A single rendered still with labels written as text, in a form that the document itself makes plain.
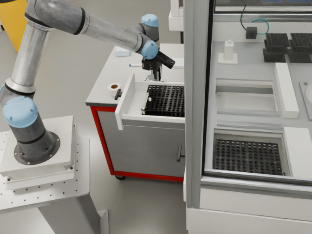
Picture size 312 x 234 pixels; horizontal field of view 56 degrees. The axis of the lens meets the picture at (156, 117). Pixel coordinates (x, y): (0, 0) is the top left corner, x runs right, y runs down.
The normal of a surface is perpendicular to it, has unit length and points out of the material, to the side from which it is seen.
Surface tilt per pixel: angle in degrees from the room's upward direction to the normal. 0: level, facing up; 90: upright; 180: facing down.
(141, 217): 0
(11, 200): 0
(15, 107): 8
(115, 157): 90
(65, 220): 90
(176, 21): 90
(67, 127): 2
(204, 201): 90
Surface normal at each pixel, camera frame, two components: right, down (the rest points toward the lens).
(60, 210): 0.17, 0.66
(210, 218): -0.17, 0.69
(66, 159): -0.04, -0.73
